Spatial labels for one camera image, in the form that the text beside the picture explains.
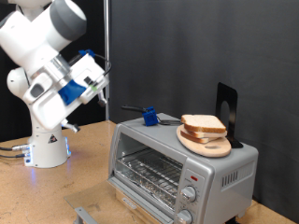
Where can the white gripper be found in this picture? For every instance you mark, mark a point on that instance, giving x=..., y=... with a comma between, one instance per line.
x=46, y=115

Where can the spatula with blue grip block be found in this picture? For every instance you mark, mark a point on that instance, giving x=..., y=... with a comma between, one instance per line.
x=151, y=116

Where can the white bread slice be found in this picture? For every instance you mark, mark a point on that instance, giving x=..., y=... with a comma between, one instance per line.
x=202, y=123

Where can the brown-edged wooden toast slice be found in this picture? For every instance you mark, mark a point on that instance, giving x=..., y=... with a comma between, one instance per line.
x=194, y=138

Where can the wooden crate under oven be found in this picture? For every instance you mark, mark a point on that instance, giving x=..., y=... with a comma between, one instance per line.
x=137, y=216

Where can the pale wooden toast slice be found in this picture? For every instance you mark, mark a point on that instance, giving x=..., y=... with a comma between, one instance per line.
x=205, y=134

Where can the silver oven knob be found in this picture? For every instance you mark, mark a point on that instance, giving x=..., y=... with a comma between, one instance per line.
x=184, y=217
x=189, y=194

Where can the silver toaster oven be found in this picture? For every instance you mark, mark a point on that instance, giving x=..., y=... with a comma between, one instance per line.
x=224, y=199

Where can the black backdrop curtain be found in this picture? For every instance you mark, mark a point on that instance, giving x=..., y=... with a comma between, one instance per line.
x=93, y=37

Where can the vertical metal pole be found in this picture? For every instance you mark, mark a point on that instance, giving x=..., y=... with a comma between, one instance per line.
x=106, y=31

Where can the dark grey backdrop panel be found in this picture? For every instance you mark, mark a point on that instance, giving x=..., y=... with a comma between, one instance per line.
x=187, y=46

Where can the oval wooden cutting board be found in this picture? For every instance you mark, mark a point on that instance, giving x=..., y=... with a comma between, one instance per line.
x=211, y=149

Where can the black metal bookend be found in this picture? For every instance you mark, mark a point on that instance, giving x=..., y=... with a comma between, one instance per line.
x=232, y=96

